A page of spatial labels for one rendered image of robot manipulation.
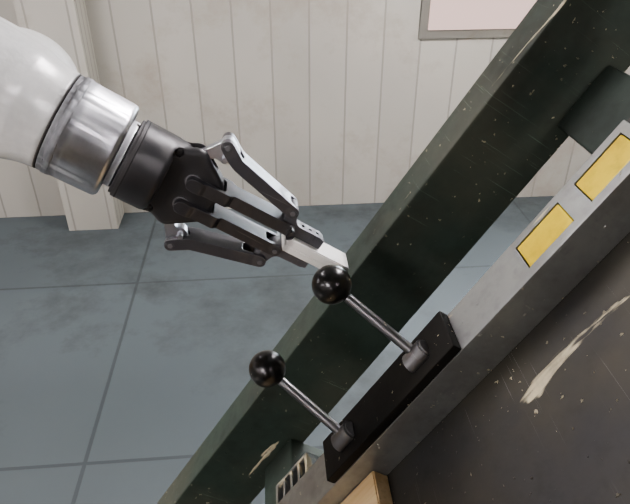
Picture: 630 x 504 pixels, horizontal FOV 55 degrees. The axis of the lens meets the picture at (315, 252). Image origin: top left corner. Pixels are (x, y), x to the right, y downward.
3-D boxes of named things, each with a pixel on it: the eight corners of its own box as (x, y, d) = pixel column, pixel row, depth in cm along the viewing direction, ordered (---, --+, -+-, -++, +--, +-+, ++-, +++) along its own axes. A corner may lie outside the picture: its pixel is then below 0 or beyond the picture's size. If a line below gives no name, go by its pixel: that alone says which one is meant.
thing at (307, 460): (296, 493, 74) (275, 486, 73) (327, 459, 71) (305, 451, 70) (297, 522, 71) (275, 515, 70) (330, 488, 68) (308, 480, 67)
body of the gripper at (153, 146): (149, 100, 55) (239, 150, 58) (112, 174, 58) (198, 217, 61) (134, 129, 48) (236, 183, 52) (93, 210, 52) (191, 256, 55)
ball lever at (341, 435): (349, 445, 63) (252, 361, 64) (370, 422, 61) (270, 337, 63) (337, 466, 59) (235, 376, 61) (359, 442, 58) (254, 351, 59)
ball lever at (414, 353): (419, 369, 58) (312, 280, 59) (444, 342, 56) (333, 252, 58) (411, 387, 54) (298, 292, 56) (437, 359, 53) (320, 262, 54)
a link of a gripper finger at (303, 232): (273, 219, 59) (289, 196, 58) (317, 242, 61) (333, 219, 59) (274, 227, 58) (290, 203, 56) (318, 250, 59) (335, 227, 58)
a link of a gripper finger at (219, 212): (177, 197, 54) (170, 209, 54) (283, 253, 58) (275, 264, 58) (182, 179, 57) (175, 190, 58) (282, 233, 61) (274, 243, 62)
